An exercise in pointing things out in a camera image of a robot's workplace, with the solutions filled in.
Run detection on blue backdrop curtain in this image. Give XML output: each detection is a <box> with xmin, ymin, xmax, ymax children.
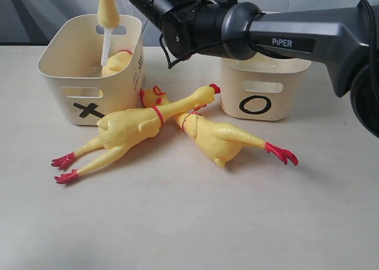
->
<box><xmin>1</xmin><ymin>0</ymin><xmax>378</xmax><ymax>45</ymax></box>

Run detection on white bin marked X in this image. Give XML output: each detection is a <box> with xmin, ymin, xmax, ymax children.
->
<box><xmin>38</xmin><ymin>14</ymin><xmax>145</xmax><ymax>126</ymax></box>

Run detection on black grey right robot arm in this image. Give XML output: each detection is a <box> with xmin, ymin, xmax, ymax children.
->
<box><xmin>129</xmin><ymin>0</ymin><xmax>378</xmax><ymax>135</ymax></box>

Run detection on white bin marked O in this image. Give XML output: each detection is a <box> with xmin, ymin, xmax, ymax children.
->
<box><xmin>219</xmin><ymin>53</ymin><xmax>311</xmax><ymax>121</ymax></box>

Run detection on whole yellow rubber chicken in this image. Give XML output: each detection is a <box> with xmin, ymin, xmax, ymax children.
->
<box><xmin>51</xmin><ymin>83</ymin><xmax>220</xmax><ymax>184</ymax></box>
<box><xmin>139</xmin><ymin>85</ymin><xmax>299</xmax><ymax>168</ymax></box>

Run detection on severed yellow chicken head neck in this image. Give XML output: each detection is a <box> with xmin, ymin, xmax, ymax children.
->
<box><xmin>97</xmin><ymin>0</ymin><xmax>120</xmax><ymax>66</ymax></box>

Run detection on headless yellow rubber chicken body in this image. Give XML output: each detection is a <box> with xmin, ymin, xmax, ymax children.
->
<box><xmin>101</xmin><ymin>50</ymin><xmax>133</xmax><ymax>77</ymax></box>

